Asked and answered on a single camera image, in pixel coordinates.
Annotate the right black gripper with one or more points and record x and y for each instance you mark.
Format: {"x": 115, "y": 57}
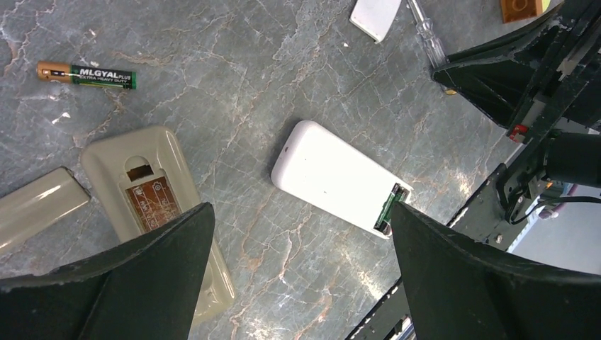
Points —
{"x": 557, "y": 76}

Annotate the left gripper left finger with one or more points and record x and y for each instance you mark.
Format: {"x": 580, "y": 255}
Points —
{"x": 89, "y": 299}

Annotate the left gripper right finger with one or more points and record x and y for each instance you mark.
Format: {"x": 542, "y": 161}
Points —
{"x": 458, "y": 288}

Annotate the clear handle screwdriver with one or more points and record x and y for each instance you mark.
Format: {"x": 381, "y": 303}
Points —
{"x": 432, "y": 45}

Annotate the green battery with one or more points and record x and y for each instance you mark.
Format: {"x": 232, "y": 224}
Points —
{"x": 398, "y": 194}
{"x": 86, "y": 76}

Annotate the white battery cover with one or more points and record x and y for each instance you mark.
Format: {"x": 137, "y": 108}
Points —
{"x": 374, "y": 17}

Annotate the beige battery cover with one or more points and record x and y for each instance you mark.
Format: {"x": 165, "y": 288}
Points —
{"x": 39, "y": 204}

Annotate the white remote control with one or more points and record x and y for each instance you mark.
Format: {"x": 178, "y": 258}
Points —
{"x": 323, "y": 170}

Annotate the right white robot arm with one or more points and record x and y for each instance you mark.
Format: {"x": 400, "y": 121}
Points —
{"x": 562, "y": 156}

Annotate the orange yellow block stack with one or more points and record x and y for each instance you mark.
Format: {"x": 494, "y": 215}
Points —
{"x": 518, "y": 10}

